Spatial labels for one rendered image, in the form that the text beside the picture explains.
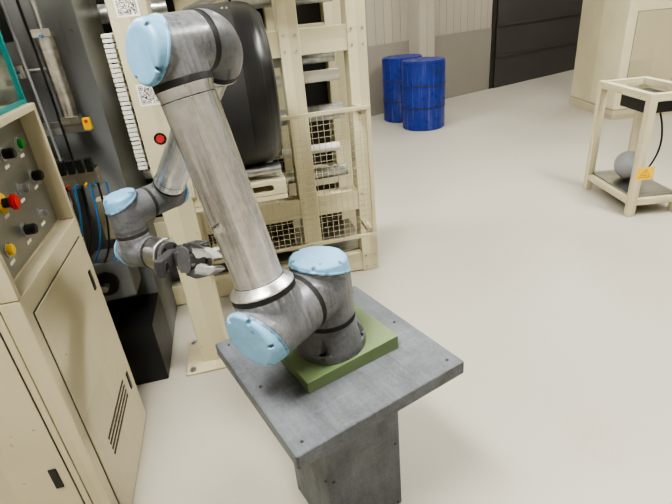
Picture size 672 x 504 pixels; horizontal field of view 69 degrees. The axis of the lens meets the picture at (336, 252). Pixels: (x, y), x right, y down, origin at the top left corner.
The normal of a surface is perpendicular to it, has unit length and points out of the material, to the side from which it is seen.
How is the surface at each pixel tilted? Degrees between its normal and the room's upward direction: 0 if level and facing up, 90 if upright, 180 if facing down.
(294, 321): 75
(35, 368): 90
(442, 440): 0
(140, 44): 84
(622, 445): 0
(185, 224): 90
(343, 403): 0
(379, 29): 90
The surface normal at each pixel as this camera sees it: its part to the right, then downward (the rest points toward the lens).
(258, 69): 0.44, 0.10
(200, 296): 0.22, 0.43
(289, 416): -0.09, -0.88
